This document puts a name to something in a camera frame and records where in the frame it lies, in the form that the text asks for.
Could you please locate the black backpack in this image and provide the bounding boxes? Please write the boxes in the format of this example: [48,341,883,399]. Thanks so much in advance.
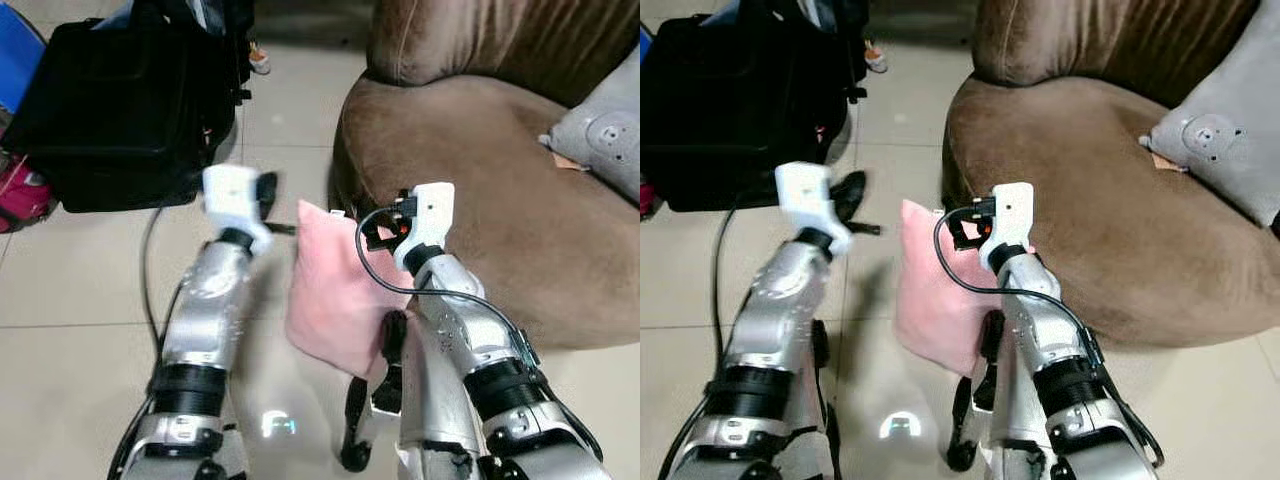
[745,0,869,61]
[130,0,256,61]

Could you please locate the robot right leg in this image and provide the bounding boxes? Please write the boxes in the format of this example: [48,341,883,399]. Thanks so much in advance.
[945,308,1061,480]
[338,308,481,480]

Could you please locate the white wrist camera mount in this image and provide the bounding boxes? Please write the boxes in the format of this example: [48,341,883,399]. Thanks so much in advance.
[202,165,273,253]
[775,162,856,256]
[395,182,456,273]
[980,182,1036,271]

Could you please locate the pink pillow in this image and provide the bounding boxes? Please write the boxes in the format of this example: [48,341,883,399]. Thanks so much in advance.
[893,198,1011,379]
[285,200,416,381]

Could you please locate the brown round sofa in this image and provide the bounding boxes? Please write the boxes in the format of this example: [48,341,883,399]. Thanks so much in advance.
[942,0,1280,349]
[330,0,641,351]

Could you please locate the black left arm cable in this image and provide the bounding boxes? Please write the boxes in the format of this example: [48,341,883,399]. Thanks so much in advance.
[140,205,167,361]
[710,200,741,341]

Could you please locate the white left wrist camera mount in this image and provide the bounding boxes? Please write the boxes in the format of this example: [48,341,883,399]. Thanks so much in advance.
[202,165,273,253]
[775,162,856,256]

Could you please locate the grey pillow with white lettering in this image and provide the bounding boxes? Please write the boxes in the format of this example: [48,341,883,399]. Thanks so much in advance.
[540,50,641,206]
[1143,25,1280,229]

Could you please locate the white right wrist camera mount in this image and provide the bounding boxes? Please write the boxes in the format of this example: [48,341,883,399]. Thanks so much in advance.
[395,182,456,273]
[980,182,1036,271]

